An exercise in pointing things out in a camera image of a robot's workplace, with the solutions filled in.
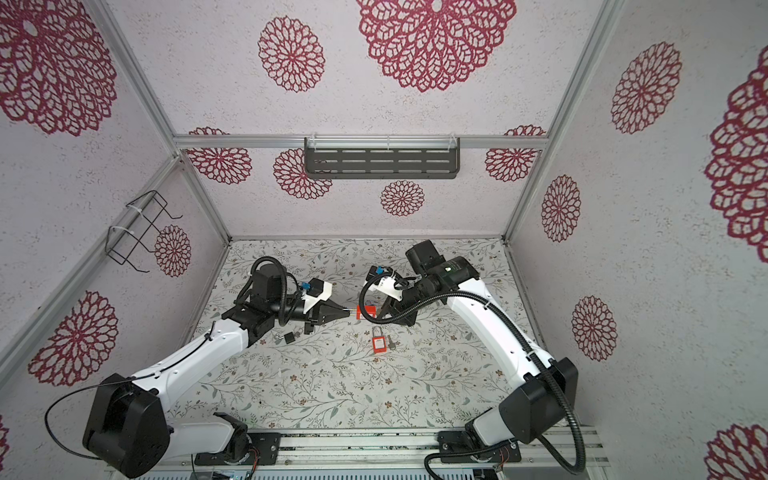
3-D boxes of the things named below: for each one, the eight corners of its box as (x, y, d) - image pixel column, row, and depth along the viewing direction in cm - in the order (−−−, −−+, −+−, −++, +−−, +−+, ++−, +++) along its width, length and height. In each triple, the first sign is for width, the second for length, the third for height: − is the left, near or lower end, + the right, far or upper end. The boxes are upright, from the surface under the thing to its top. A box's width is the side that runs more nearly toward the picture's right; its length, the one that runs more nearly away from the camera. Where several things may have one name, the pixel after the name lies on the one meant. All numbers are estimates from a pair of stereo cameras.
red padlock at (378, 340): (372, 353, 92) (372, 350, 91) (372, 328, 98) (372, 325, 96) (386, 353, 92) (386, 350, 91) (386, 328, 98) (386, 325, 96)
